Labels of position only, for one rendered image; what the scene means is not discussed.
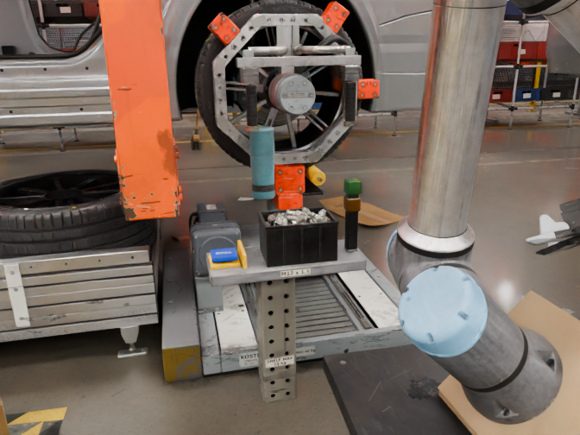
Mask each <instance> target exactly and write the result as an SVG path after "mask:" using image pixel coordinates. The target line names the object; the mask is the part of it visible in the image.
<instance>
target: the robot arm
mask: <svg viewBox="0 0 580 435"><path fill-rule="evenodd" d="M509 1H510V2H511V3H513V4H514V5H515V6H516V7H517V8H518V9H519V10H520V11H521V12H522V13H523V14H524V15H527V16H536V15H541V14H542V15H543V16H544V17H545V18H546V19H547V20H548V21H549V22H550V23H551V24H552V26H553V27H554V28H555V29H556V30H557V31H558V32H559V33H560V34H561V35H562V36H563V37H564V38H565V39H566V40H567V41H568V42H569V43H570V44H571V45H572V46H573V47H574V48H575V49H576V50H577V51H578V52H579V53H580V0H509ZM506 6H507V0H433V6H432V21H431V28H430V36H429V44H428V52H427V59H426V74H425V82H424V89H423V97H422V105H421V112H420V120H419V134H418V142H417V149H416V157H415V165H414V173H413V187H412V195H411V203H410V210H409V215H408V216H406V217H404V218H402V219H401V221H400V222H399V224H398V227H397V229H396V231H395V232H394V233H393V235H392V236H391V237H390V239H389V241H388V246H387V258H388V266H389V269H390V272H391V274H392V276H393V277H394V280H395V282H396V285H397V287H398V289H399V291H400V295H401V298H400V303H399V309H398V316H399V321H400V325H401V327H402V330H403V331H404V332H405V333H406V334H407V336H408V337H409V339H410V340H411V341H412V342H413V344H414V345H415V346H416V347H418V348H419V349H420V350H422V351H424V352H425V353H426V354H427V355H428V356H429V357H430V358H431V359H433V360H434V361H435V362H436V363H437V364H439V365H440V366H441V367H442V368H443V369H445V370H446V371H447V372H448V373H449V374H450V375H452V376H453V377H454V378H455V379H456V380H458V381H459V382H460V383H461V385H462V388H463V391H464V393H465V396H466V398H467V400H468V401H469V403H470V404H471V405H472V406H473V407H474V408H475V409H476V410H477V411H478V412H479V413H480V414H481V415H482V416H484V417H485V418H487V419H489V420H491V421H494V422H496V423H499V424H504V425H515V424H520V423H524V422H527V421H529V420H531V419H534V418H536V417H537V416H539V415H540V414H542V413H543V412H544V411H545V410H546V409H547V408H548V407H549V406H550V405H551V404H552V403H553V402H554V400H555V399H556V397H557V395H558V392H559V389H560V388H561V384H562V380H563V366H562V362H561V359H560V356H559V354H558V353H557V351H556V349H555V348H554V347H553V346H552V345H551V344H550V343H549V342H548V340H546V339H545V338H544V337H543V336H542V335H540V334H538V332H536V331H533V330H530V329H527V328H525V327H521V326H518V325H517V324H516V323H515V322H514V321H513V320H512V319H511V318H510V317H509V316H508V315H507V314H506V313H505V312H504V311H503V310H502V309H501V308H500V307H499V306H498V305H497V303H496V302H495V301H494V299H493V298H492V297H491V295H490V294H489V291H488V290H487V288H486V287H485V286H484V285H483V283H482V281H481V280H480V278H479V277H478V275H477V274H476V272H475V270H474V269H473V268H472V267H471V255H472V250H473V246H474V241H475V232H474V231H473V229H472V228H471V227H470V226H469V225H468V224H467V220H468V216H469V210H470V201H471V197H472V192H473V187H474V182H475V177H476V169H477V163H478V158H479V154H480V148H481V144H482V135H483V130H484V125H485V120H486V116H487V110H488V106H489V97H490V92H491V87H492V82H493V77H494V72H495V63H496V58H497V54H498V48H499V44H500V38H501V30H502V25H503V20H504V16H505V10H506ZM576 201H577V202H576ZM573 202H574V203H573ZM567 204H568V205H567ZM559 206H560V207H559V208H560V211H561V215H562V218H563V220H564V221H563V222H559V223H556V222H554V221H553V220H552V219H551V218H550V217H549V216H548V215H541V216H540V217H539V232H540V235H538V236H533V237H530V238H527V239H526V242H528V243H532V244H535V245H537V244H541V243H548V247H547V248H545V249H541V250H539V251H537V252H536V254H537V255H550V254H553V253H557V252H559V251H562V250H566V249H570V248H573V247H576V246H578V245H580V199H574V200H572V201H569V202H566V203H563V204H561V205H559Z"/></svg>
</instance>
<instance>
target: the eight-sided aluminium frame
mask: <svg viewBox="0 0 580 435"><path fill-rule="evenodd" d="M323 21H324V19H322V18H321V17H320V16H319V15H318V14H311V13H310V14H256V15H253V16H252V17H251V18H250V19H249V20H248V21H247V23H246V24H245V25H244V26H243V27H242V28H241V29H240V30H241V31H240V33H239V34H238V35H237V36H236V37H235V39H234V40H233V41H232V42H231V43H230V44H229V45H227V46H226V47H225V48H224V49H223V50H222V51H221V52H220V54H219V55H217V57H216V58H215V59H214V61H213V62H212V76H213V91H214V104H215V119H216V125H217V126H218V127H219V128H220V129H221V130H222V131H223V132H224V133H225V134H226V135H227V136H228V137H229V138H230V139H232V140H233V141H234V142H235V143H236V144H237V145H238V146H239V147H241V148H242V149H243V150H244V151H245V152H246V153H247V154H249V155H250V152H249V139H248V138H246V137H245V136H244V135H243V134H242V133H241V132H240V131H239V130H238V129H236V128H235V127H234V126H233V125H232V124H231V123H230V122H229V121H228V116H227V99H226V83H225V67H226V65H227V64H228V63H229V62H230V61H231V60H232V59H233V57H234V56H235V55H236V54H237V53H238V52H239V51H240V49H241V48H242V47H243V46H244V45H245V44H246V43H247V41H248V40H249V39H250V38H251V37H252V36H253V35H254V33H255V32H256V31H257V30H258V29H259V28H260V27H276V25H283V26H293V25H299V26H300V27H310V28H311V29H312V30H313V31H314V32H315V34H316V35H317V36H318V37H319V38H320V39H321V40H323V39H324V38H325V37H327V36H329V35H335V33H334V32H333V31H332V29H331V28H329V27H328V26H327V25H326V24H324V23H323ZM249 27H250V28H251V29H249ZM241 37H243V39H241ZM233 46H234V49H233ZM225 55H226V58H225V57H224V56H225ZM219 73H220V76H219V77H218V74H219ZM346 82H348V81H344V80H343V114H342V115H341V116H340V117H339V118H338V119H337V120H336V122H335V123H334V124H332V126H330V128H329V129H328V130H326V132H325V133H324V134H323V135H322V136H321V137H320V138H319V139H318V140H317V141H316V143H315V144H314V145H313V146H312V147H311V148H310V149H304V150H290V151H275V152H274V164H294V163H307V162H310V163H312V162H318V161H319V160H320V158H322V157H323V155H324V154H325V153H326V152H327V151H328V150H329V149H330V148H331V146H332V145H333V144H334V143H335V142H336V141H337V140H338V139H339V138H340V137H341V136H342V135H343V133H344V132H345V131H346V130H347V129H348V128H349V127H347V126H344V121H345V120H344V119H345V92H346V90H345V87H346V86H345V83H346ZM354 82H356V112H355V113H356V114H357V80H356V81H354ZM219 86H221V88H220V89H218V87H219ZM220 99H222V100H221V101H219V100H220ZM221 111H222V113H220V112H221ZM355 118H356V116H355Z"/></svg>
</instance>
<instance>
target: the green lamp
mask: <svg viewBox="0 0 580 435"><path fill-rule="evenodd" d="M361 187H362V182H361V181H360V180H359V179H358V178H352V179H344V192H345V193H346V194H348V195H357V194H361Z"/></svg>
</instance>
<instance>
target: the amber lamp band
mask: <svg viewBox="0 0 580 435"><path fill-rule="evenodd" d="M344 209H345V210H346V211H347V212H355V211H360V210H361V199H360V198H356V199H348V198H347V197H346V196H344Z"/></svg>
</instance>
